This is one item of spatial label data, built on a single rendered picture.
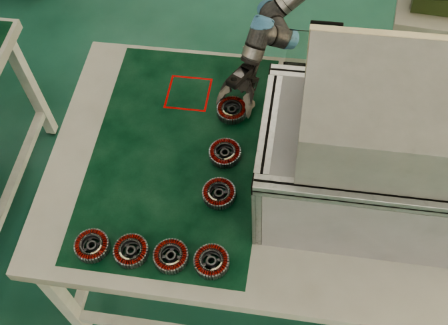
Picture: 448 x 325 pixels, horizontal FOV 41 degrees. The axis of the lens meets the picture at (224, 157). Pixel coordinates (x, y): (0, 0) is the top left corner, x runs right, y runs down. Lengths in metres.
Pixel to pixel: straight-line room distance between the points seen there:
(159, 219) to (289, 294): 0.49
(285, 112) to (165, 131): 0.58
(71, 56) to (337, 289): 2.23
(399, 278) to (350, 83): 0.67
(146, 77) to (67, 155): 0.43
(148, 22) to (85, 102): 1.40
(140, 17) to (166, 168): 1.74
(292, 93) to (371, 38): 0.29
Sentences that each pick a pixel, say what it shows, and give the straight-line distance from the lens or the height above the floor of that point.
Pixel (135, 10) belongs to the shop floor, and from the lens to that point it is 3.70.
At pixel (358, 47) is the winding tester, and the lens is 1.62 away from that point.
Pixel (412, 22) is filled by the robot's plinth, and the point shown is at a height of 0.75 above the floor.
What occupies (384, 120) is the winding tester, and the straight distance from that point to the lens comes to 1.48.
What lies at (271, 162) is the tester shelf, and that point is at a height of 1.11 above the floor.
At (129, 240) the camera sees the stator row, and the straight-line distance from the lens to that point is 1.92.
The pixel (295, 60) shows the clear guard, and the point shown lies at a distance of 1.92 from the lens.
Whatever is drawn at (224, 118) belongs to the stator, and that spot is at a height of 0.78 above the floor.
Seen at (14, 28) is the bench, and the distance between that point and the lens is 2.67.
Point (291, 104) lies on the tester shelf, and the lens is 1.74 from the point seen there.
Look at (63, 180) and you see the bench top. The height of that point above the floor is 0.75.
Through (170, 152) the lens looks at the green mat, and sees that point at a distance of 2.10.
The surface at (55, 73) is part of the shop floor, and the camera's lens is 3.48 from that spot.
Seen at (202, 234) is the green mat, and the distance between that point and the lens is 1.93.
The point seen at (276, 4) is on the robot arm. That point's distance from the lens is 2.22.
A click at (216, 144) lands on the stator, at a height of 0.79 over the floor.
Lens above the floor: 2.49
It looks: 57 degrees down
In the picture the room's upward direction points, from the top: 5 degrees counter-clockwise
